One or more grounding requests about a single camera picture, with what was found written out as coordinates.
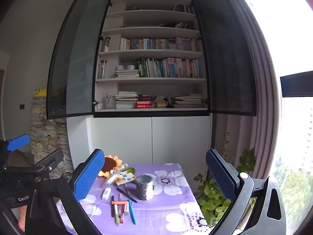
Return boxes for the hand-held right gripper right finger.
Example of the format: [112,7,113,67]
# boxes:
[205,149,287,235]

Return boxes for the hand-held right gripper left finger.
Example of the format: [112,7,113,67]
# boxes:
[24,149,105,235]

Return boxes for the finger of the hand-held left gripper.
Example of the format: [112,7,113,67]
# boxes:
[7,134,30,152]
[34,149,64,179]

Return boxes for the black marker pen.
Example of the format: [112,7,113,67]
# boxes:
[116,187,138,203]

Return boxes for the blue pen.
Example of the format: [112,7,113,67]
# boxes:
[128,199,137,225]

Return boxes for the grey perforated pen holder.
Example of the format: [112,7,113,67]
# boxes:
[135,175,155,201]

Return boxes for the person's left hand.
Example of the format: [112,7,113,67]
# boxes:
[18,206,27,232]

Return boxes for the clear wrap with ribbon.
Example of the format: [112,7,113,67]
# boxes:
[103,163,129,188]

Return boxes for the tall stacks of papers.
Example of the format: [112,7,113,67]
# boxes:
[29,88,74,179]

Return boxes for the crochet sunflower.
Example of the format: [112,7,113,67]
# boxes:
[98,155,123,177]

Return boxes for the green leafy plant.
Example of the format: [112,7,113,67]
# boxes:
[194,132,257,227]

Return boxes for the sunflower print card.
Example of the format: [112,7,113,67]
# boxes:
[115,172,136,185]

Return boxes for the purple floral tablecloth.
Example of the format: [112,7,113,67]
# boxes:
[56,163,213,235]

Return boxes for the white bookcase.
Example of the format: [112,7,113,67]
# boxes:
[67,0,213,172]

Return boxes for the white pen cup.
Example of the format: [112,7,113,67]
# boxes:
[105,93,116,109]

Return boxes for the pale pink curtain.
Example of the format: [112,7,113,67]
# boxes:
[213,0,282,184]

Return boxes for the glass bookcase door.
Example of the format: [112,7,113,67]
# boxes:
[191,0,257,117]
[46,0,112,120]

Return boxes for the row of colourful books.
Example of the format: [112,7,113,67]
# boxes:
[120,37,197,52]
[137,57,201,78]

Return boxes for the dark window frame bar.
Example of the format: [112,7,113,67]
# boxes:
[280,70,313,98]

